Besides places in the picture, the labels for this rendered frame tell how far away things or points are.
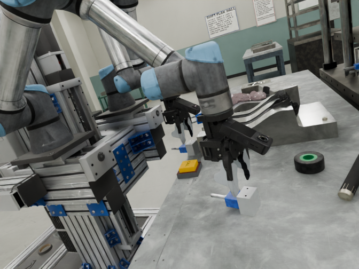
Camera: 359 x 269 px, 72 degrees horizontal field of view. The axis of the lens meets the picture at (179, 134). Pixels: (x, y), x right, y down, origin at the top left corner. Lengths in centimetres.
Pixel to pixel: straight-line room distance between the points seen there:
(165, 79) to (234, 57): 768
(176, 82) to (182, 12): 794
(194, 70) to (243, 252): 40
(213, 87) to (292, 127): 50
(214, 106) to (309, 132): 52
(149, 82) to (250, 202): 38
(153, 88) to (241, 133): 22
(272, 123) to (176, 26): 769
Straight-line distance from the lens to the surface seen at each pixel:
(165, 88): 57
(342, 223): 66
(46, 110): 100
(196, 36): 836
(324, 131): 101
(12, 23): 76
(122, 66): 107
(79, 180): 96
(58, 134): 100
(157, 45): 71
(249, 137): 56
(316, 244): 61
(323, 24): 225
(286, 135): 100
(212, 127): 60
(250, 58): 500
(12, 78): 83
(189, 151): 108
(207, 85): 54
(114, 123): 140
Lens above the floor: 123
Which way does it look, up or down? 18 degrees down
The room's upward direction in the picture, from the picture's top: 17 degrees counter-clockwise
